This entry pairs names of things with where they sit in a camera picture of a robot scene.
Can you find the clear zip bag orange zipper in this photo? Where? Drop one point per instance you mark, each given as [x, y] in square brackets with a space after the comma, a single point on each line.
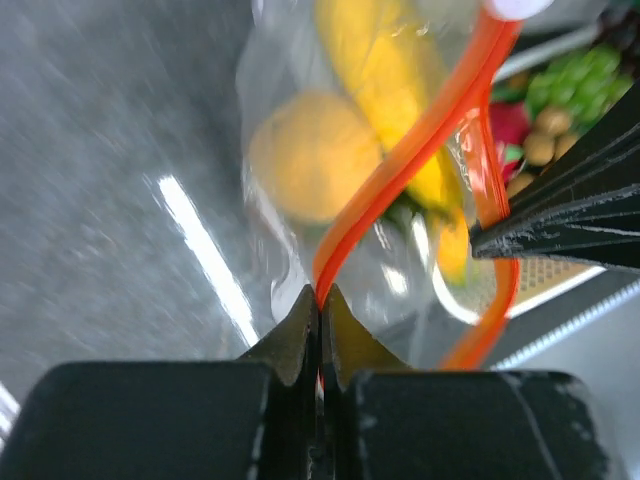
[446, 161]

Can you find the brown longan bunch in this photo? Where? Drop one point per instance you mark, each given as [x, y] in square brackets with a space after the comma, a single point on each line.
[551, 138]

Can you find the orange toy pineapple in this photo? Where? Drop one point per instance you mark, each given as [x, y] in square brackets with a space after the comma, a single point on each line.
[393, 226]

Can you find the green yellow mango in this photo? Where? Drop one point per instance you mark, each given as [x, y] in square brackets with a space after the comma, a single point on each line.
[452, 246]

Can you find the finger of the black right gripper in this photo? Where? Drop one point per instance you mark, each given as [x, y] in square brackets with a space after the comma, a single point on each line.
[602, 232]
[604, 160]

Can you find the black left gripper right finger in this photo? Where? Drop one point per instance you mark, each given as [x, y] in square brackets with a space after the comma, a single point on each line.
[389, 421]

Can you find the orange fruit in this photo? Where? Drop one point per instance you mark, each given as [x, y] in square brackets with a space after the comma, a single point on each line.
[312, 155]

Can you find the green grape bunch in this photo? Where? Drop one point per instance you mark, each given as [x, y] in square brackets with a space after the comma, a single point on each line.
[586, 83]

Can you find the pink dragon fruit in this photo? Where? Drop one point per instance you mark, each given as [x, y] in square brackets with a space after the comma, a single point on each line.
[510, 125]

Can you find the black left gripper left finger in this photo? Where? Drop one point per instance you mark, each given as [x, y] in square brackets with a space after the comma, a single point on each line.
[247, 418]

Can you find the white plastic fruit basket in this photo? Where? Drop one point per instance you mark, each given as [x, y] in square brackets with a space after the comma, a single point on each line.
[541, 280]

